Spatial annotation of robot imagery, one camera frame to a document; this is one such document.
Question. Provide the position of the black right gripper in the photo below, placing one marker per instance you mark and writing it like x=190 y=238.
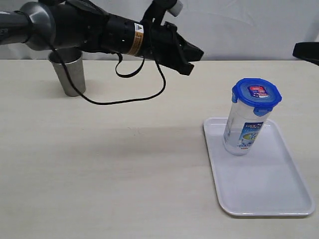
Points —
x=307 y=51

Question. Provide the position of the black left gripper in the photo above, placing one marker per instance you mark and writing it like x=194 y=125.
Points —
x=169 y=48

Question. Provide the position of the blue container lid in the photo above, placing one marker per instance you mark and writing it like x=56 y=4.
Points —
x=257 y=93

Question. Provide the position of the clear tall plastic container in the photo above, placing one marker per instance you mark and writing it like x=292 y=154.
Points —
x=243 y=126

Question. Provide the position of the stainless steel cup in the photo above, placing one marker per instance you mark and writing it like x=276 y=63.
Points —
x=68 y=66

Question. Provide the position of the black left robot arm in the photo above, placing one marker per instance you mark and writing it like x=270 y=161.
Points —
x=62 y=24

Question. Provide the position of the white backdrop curtain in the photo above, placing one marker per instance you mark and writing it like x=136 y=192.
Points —
x=248 y=29

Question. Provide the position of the white plastic tray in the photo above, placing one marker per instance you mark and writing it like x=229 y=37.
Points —
x=266 y=182

